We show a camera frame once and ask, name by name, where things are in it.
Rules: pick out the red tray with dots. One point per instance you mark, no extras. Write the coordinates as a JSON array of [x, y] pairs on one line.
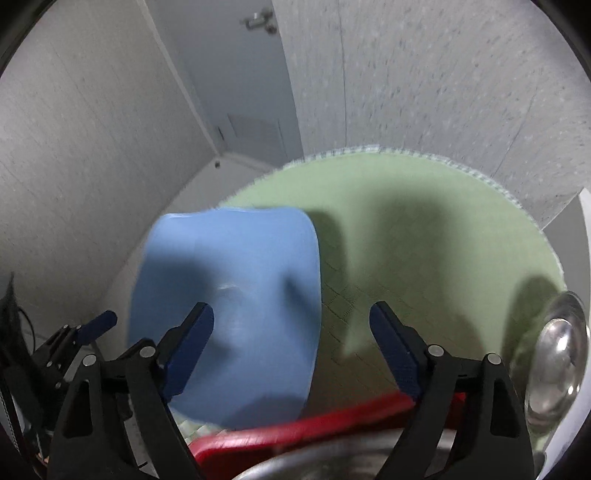
[[323, 427]]

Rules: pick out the round green mat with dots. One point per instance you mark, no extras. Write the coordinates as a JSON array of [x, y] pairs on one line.
[[415, 240]]

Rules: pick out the blue square plate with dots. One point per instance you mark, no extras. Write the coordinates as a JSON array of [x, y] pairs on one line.
[[240, 286]]

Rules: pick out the grey door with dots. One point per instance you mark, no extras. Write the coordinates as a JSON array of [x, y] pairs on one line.
[[231, 78]]

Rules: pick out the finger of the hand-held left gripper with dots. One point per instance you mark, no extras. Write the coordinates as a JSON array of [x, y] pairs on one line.
[[99, 322]]

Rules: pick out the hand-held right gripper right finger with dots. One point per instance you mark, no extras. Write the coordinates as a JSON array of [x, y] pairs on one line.
[[392, 346]]

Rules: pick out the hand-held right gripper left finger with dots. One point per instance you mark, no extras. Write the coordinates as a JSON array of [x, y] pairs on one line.
[[193, 344]]

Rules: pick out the stainless steel bowl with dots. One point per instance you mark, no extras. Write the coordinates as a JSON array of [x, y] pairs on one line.
[[318, 459], [556, 360]]

